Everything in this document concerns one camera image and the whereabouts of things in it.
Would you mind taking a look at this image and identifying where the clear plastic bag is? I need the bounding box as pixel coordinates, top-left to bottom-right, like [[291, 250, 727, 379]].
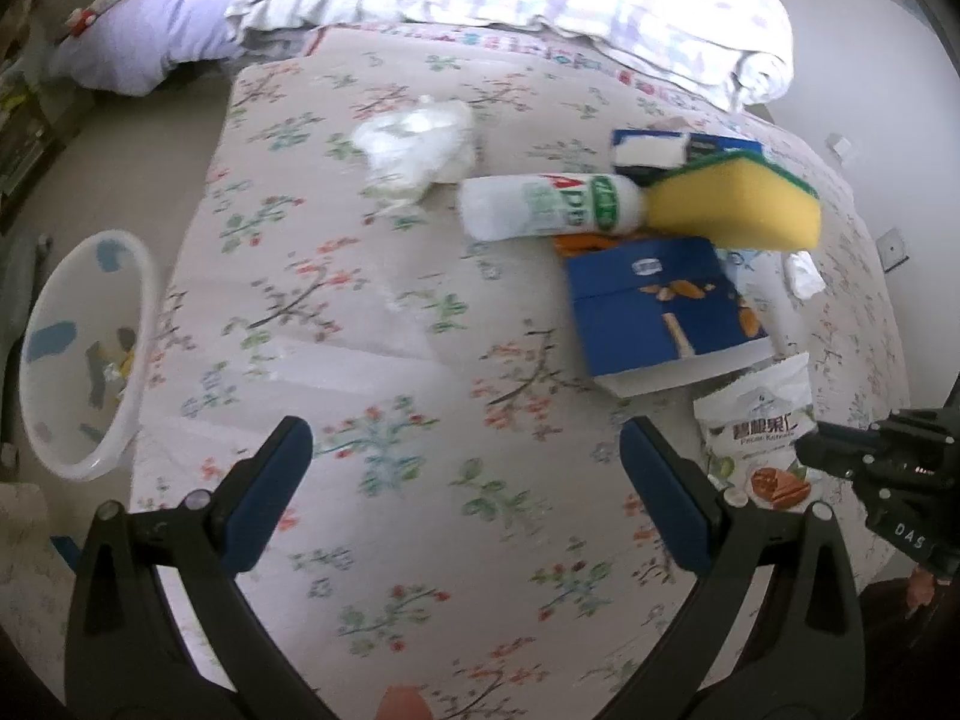
[[351, 95, 481, 215]]

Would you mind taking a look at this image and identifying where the grey wall socket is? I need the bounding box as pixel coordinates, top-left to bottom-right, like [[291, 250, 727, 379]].
[[876, 229, 911, 271]]

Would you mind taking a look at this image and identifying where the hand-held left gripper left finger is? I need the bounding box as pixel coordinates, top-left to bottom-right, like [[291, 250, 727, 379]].
[[64, 415, 338, 720]]

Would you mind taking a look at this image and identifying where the lavender pillow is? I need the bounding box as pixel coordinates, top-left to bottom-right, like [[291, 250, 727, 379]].
[[49, 0, 260, 97]]

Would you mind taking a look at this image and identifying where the dark bedside shelf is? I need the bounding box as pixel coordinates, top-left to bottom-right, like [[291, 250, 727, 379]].
[[0, 37, 98, 233]]

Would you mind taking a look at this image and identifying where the orange snack wrapper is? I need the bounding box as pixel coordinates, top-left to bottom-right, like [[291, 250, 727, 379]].
[[553, 232, 646, 257]]

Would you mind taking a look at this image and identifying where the yellow wrapper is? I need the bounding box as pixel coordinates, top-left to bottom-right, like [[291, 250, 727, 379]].
[[105, 345, 137, 391]]

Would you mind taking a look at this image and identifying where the dark blue packet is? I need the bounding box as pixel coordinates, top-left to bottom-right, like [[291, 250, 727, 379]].
[[688, 133, 766, 160]]

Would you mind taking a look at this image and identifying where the white tissue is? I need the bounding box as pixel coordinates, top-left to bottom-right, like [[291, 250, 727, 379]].
[[784, 251, 826, 299]]

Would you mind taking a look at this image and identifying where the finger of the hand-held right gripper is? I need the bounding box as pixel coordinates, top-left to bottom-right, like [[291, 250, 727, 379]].
[[795, 420, 882, 479]]

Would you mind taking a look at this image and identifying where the red and white plush toy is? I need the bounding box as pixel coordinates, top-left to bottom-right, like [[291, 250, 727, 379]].
[[64, 0, 151, 38]]

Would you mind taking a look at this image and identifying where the small blue and white box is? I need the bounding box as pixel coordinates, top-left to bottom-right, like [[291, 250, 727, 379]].
[[611, 127, 691, 175]]

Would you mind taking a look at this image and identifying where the white snack pouch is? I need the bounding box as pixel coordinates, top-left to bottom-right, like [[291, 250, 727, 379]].
[[692, 352, 824, 515]]

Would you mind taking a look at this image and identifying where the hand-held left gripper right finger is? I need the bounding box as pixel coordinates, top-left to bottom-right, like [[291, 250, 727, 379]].
[[600, 415, 868, 720]]

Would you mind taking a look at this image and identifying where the pink patterned bed sheet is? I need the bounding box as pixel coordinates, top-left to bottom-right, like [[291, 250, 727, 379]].
[[304, 21, 758, 117]]

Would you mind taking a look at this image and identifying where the large blue cardboard box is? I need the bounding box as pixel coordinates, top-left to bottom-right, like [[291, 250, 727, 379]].
[[564, 236, 779, 397]]

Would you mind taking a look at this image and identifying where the floral bedspread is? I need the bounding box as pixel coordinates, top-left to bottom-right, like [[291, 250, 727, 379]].
[[129, 26, 912, 720]]

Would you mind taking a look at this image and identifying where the yellow sponge with green pad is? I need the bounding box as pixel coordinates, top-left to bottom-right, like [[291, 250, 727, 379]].
[[646, 150, 824, 252]]

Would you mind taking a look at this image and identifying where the white bottle with green label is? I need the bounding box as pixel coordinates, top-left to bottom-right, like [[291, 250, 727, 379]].
[[457, 171, 647, 242]]

